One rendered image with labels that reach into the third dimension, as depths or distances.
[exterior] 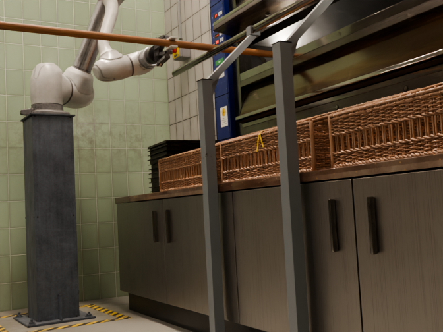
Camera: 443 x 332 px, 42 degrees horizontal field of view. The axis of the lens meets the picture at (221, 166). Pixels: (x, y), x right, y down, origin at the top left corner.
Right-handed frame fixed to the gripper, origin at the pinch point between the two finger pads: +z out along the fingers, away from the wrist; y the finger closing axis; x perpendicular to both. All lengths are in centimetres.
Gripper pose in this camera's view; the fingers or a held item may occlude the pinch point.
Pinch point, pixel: (171, 43)
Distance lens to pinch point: 251.9
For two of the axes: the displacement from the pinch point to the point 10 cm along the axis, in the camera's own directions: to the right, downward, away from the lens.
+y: 0.5, 10.0, -0.7
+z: 4.9, -0.9, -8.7
